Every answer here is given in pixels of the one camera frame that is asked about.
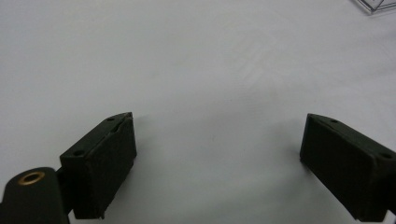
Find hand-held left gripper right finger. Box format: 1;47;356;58
299;113;396;223

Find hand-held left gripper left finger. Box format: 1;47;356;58
59;111;138;220

